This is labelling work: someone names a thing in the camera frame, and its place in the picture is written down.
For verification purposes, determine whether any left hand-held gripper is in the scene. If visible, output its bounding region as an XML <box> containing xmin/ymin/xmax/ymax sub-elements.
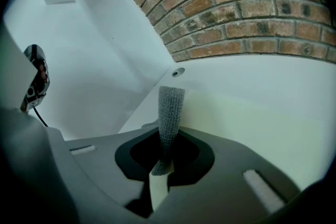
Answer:
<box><xmin>20</xmin><ymin>44</ymin><xmax>51</xmax><ymax>113</ymax></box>

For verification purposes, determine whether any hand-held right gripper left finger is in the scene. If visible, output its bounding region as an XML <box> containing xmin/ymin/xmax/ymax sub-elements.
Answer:
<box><xmin>0</xmin><ymin>109</ymin><xmax>163</xmax><ymax>224</ymax></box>

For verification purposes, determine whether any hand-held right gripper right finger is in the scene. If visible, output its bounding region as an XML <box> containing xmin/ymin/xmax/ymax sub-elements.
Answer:
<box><xmin>154</xmin><ymin>127</ymin><xmax>301</xmax><ymax>224</ymax></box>

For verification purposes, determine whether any person's left hand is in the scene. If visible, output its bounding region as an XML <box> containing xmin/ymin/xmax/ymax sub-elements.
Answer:
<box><xmin>37</xmin><ymin>59</ymin><xmax>49</xmax><ymax>82</ymax></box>

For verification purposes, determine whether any white table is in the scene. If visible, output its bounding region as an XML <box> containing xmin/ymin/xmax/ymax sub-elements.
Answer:
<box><xmin>117</xmin><ymin>54</ymin><xmax>336</xmax><ymax>192</ymax></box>

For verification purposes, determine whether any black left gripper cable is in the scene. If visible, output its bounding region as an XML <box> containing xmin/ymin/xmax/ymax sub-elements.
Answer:
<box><xmin>33</xmin><ymin>106</ymin><xmax>49</xmax><ymax>128</ymax></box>

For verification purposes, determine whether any round grey cable grommet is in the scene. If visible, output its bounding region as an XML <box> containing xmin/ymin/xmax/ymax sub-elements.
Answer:
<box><xmin>171</xmin><ymin>67</ymin><xmax>186</xmax><ymax>78</ymax></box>

